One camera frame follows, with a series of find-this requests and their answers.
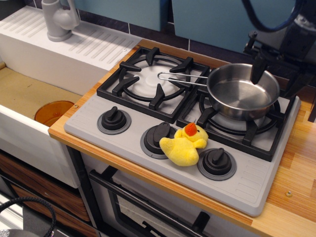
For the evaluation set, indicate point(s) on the grey toy stove top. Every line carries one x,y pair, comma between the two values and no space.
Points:
246,191

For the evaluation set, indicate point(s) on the black left stove knob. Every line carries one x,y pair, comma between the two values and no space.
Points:
114,121

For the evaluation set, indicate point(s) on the black stove knob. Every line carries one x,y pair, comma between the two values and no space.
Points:
150,140
217,164
114,121

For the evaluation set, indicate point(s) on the black oven door handle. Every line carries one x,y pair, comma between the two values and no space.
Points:
105,180

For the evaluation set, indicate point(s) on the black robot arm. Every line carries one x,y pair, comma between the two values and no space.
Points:
300,7

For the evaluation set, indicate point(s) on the orange plastic sink drain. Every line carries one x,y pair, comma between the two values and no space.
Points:
49,113

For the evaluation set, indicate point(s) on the stainless steel saucepan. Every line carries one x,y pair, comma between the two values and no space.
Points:
231,91

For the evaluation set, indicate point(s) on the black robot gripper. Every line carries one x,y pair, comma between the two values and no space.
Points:
293,47

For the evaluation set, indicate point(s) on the white toy sink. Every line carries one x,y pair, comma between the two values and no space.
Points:
35,71

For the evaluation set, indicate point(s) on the black right burner grate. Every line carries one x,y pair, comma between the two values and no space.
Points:
265,137

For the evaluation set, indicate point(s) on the black burner grate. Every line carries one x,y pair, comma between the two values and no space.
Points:
265,137
153,83

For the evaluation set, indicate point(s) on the wooden drawer fronts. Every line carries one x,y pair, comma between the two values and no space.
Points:
25,181

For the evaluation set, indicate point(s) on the black right stove knob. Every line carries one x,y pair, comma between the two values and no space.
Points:
217,164

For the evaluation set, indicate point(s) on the grey toy faucet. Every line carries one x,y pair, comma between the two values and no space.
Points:
59,22

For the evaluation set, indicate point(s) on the grey oven door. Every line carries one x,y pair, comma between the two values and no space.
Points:
142,210

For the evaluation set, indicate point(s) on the black left burner grate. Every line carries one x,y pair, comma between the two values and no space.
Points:
153,83

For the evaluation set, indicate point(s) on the black middle stove knob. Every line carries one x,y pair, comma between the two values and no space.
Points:
150,140

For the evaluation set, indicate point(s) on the yellow stuffed duck toy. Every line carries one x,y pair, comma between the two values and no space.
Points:
182,149

